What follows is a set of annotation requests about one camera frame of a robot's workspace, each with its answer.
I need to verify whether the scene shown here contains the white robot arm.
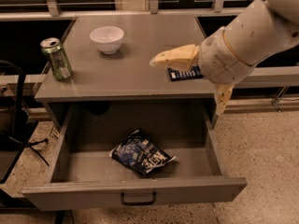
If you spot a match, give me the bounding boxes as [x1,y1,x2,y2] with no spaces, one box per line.
[149,0,299,115]

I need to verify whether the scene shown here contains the white ceramic bowl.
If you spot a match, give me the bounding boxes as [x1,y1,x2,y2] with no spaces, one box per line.
[90,26,124,54]

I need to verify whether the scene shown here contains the black chair frame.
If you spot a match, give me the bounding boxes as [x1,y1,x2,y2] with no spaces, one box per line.
[0,60,49,184]

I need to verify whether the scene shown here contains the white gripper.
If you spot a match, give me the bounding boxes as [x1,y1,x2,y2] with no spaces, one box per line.
[149,27,254,116]

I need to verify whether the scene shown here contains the green soda can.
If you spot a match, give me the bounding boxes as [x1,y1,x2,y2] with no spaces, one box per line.
[40,37,73,81]

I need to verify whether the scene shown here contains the dark blue snack bar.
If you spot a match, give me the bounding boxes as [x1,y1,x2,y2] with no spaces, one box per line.
[167,65,203,81]

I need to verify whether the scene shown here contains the metal window railing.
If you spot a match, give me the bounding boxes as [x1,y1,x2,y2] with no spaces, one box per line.
[0,0,299,22]

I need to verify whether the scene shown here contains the open grey top drawer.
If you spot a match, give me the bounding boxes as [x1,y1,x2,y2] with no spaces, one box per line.
[22,100,247,211]

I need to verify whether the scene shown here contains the grey cabinet counter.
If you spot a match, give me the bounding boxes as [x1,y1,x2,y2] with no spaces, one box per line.
[36,15,215,105]

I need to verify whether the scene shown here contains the blue chip bag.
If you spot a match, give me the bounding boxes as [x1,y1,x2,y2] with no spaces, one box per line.
[109,129,176,175]

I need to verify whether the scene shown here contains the black drawer handle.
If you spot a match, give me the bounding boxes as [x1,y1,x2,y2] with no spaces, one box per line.
[121,192,157,206]

